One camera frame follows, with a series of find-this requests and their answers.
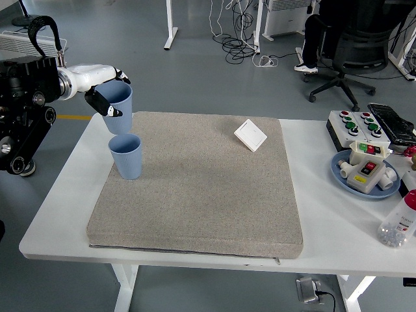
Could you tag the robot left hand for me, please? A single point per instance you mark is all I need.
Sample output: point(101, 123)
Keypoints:
point(94, 74)

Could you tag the blue ribbed plastic cup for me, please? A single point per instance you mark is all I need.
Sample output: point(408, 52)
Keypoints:
point(123, 97)
point(128, 165)

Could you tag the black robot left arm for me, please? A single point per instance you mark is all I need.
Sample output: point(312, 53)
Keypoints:
point(29, 74)

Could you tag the white panel heater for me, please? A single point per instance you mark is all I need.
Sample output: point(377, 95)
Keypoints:
point(16, 45)
point(286, 19)

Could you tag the white desk leg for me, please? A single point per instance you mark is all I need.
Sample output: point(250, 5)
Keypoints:
point(257, 29)
point(169, 32)

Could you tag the black round stand base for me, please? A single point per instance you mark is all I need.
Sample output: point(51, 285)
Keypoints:
point(21, 22)

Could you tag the grey-brown cushion mat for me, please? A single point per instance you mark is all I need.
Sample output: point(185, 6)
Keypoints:
point(211, 195)

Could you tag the seated person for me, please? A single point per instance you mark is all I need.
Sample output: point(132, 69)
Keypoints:
point(312, 39)

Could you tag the white three-button control box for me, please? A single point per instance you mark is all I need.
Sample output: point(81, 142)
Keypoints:
point(343, 130)

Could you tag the small white pipe fitting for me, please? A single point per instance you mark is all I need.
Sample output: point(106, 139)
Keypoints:
point(345, 169)

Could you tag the black office chair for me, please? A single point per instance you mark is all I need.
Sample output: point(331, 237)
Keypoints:
point(364, 48)

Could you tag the white four-button control box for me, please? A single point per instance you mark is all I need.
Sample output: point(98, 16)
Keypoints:
point(364, 125)

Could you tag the white table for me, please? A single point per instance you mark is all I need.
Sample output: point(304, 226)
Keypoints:
point(325, 227)

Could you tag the blue round plate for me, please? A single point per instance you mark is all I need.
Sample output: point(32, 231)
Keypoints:
point(364, 195)

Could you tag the grey metal foot pedal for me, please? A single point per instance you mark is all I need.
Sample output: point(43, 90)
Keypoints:
point(307, 289)

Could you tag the black marbled tray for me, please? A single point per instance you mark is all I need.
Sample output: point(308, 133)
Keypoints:
point(393, 123)

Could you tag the large white pipe fitting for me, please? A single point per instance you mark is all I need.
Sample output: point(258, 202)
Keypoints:
point(390, 177)

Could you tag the red shiny object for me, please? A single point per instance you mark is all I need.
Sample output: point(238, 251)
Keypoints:
point(411, 152)

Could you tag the brown small object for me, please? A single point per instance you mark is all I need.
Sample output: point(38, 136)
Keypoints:
point(414, 162)

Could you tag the clear red-capped bottle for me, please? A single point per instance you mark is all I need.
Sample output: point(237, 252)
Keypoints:
point(398, 224)

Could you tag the black table control panel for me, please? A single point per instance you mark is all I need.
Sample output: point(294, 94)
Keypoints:
point(410, 282)

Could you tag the white wall switch plate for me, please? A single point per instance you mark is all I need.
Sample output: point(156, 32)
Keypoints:
point(250, 135)

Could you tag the white green-red push-button switch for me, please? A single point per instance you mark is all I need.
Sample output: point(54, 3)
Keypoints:
point(357, 156)

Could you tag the beige red-rocker switch box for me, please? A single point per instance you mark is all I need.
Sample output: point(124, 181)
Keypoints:
point(360, 182)

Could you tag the white desk frame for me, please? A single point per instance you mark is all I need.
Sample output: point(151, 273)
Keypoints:
point(398, 58)

